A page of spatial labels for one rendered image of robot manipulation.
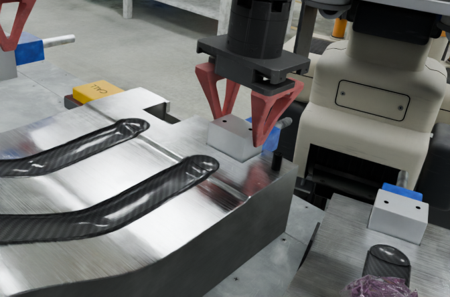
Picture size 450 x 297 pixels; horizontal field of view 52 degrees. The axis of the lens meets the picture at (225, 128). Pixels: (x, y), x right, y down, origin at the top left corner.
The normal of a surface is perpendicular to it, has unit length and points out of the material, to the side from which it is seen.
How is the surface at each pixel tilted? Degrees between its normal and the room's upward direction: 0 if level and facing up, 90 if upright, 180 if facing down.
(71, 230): 23
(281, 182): 90
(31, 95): 0
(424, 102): 98
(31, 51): 90
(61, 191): 11
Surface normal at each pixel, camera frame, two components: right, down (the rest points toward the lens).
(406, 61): -0.41, 0.51
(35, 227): 0.48, -0.87
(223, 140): -0.65, 0.28
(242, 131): 0.11, -0.89
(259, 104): -0.65, 0.57
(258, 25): -0.05, 0.45
